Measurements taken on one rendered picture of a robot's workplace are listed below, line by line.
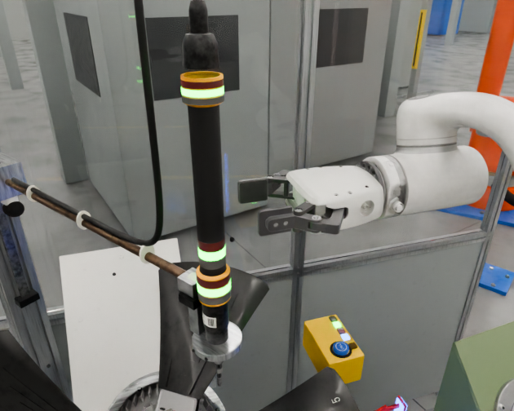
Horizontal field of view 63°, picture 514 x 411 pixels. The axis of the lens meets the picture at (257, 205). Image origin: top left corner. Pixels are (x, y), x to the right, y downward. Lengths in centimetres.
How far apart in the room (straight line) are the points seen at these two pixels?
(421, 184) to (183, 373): 49
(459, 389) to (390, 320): 83
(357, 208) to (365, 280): 121
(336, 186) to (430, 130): 14
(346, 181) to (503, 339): 76
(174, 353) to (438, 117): 57
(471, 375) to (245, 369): 93
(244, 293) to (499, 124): 47
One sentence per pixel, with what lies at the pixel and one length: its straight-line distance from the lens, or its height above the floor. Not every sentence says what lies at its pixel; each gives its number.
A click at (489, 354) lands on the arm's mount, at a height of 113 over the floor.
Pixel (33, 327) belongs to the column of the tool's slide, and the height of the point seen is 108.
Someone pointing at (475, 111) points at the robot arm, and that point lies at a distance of 55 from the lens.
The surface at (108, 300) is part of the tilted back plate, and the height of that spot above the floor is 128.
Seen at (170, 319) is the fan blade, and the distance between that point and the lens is 82.
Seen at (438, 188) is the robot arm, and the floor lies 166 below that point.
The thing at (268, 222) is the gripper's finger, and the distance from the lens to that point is 47.
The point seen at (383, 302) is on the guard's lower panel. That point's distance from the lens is 185.
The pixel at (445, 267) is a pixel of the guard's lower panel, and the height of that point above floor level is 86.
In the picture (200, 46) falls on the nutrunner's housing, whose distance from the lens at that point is 43.
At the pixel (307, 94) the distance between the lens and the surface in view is 128.
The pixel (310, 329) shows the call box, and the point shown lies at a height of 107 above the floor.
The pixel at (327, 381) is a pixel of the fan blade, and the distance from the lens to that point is 90.
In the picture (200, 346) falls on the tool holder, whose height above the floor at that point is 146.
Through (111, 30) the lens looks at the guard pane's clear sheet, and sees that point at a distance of 115.
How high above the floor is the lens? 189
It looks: 27 degrees down
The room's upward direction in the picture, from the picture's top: straight up
